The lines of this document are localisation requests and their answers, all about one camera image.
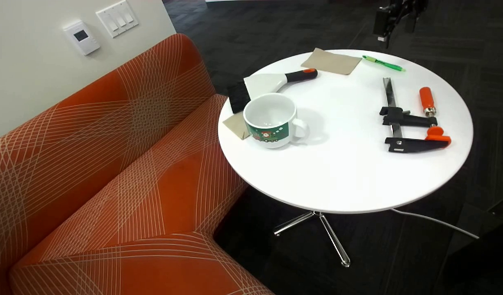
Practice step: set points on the white wall switch plate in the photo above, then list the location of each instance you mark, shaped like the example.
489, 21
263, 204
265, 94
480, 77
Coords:
117, 18

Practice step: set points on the white mug with green print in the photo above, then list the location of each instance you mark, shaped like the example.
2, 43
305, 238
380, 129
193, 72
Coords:
271, 127

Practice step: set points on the small brown paper sheet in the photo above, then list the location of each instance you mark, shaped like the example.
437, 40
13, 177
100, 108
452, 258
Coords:
237, 125

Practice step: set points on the orange patterned sofa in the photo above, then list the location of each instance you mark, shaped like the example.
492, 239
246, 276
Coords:
112, 172

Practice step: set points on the large brown paper sheet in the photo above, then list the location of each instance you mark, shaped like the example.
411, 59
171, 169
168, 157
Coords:
331, 61

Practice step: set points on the white wall thermostat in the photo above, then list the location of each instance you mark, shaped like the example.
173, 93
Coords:
81, 37

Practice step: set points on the green pen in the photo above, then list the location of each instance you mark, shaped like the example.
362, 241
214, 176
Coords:
383, 63

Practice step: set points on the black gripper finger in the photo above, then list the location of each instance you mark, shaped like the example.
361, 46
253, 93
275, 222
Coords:
411, 21
382, 22

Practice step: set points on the black and orange bar clamp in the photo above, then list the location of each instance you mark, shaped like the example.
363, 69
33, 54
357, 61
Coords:
407, 121

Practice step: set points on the white brush with black bristles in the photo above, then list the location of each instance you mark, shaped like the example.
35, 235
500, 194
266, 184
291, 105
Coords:
261, 84

